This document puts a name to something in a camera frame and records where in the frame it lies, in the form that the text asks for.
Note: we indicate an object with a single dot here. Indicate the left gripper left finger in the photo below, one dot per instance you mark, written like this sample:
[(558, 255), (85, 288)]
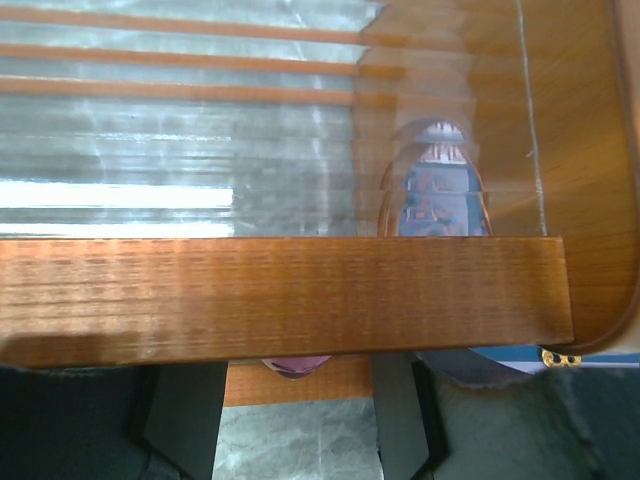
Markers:
[(154, 422)]

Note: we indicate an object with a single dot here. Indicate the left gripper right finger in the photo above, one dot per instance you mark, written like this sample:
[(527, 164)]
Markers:
[(459, 415)]

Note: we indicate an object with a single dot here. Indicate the pink bear flower toy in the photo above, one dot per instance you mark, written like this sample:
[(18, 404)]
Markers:
[(295, 367)]

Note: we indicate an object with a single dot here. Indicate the orange wooden two-tier shelf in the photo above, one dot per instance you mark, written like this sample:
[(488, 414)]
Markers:
[(192, 181)]

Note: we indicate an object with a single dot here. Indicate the patterned blue pink placemat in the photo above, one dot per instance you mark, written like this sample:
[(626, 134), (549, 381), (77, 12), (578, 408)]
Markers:
[(590, 198)]

